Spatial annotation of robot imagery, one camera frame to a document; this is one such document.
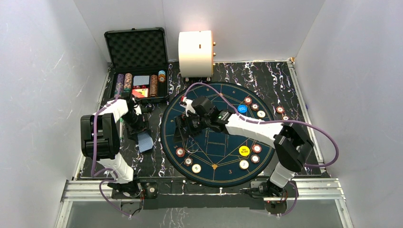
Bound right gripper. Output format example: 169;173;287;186
172;112;210;143

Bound clear dealer button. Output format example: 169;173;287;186
185;141;200;154

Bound red chips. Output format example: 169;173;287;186
175;147;185;157
251;144;262;153
244;97;252;105

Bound blue playing card deck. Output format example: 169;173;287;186
137;131;154;153

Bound brown chips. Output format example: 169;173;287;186
184;157;193;167
250;103;259;111
250;154;260;163

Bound yellow chips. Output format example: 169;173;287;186
239;160;249;170
192;164;202;173
257;110;266;119

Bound blue small blind button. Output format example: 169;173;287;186
237;104;248;114

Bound yellow big blind button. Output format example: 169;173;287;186
239;145;250;157

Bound red poker chip stack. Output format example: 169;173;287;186
276;106;285;114

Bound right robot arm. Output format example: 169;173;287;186
175;96;314;198

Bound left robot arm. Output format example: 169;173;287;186
80;92;149;198

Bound green white pen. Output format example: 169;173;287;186
119;118;124;140

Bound red card box in case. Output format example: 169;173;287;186
132;88;149;98

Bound card deck in case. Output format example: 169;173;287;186
133;75;150;86

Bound brown chip row in case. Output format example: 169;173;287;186
149;75;158;97

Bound purple chip row in case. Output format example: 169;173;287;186
114;74;125;97

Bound pink green chip row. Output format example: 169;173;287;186
123;73;133;92

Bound round blue poker mat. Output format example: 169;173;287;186
160;82;275;188

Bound orange blue chip stack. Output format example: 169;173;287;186
158;70;166;83

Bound black chip carrying case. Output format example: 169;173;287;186
104;27;169;104

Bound white cylindrical device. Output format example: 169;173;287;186
178;30;215;81

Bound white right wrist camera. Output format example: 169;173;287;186
179;96;196;116

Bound aluminium frame rail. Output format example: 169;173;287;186
285;59;354;228

